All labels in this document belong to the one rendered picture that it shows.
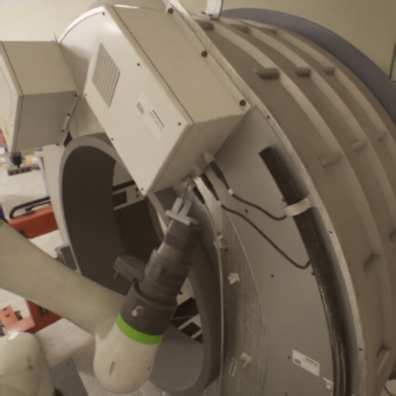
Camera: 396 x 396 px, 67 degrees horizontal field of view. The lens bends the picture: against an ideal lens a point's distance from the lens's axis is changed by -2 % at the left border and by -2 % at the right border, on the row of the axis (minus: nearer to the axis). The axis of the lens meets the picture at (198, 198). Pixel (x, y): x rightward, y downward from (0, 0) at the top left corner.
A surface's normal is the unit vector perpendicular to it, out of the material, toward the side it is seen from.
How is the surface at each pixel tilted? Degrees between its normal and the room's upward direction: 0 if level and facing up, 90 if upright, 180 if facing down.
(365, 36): 90
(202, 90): 42
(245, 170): 90
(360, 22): 90
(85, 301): 63
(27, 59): 55
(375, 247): 78
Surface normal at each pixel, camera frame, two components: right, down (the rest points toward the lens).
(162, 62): 0.43, -0.50
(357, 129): -0.38, 0.07
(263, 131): -0.72, 0.29
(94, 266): 0.58, -0.22
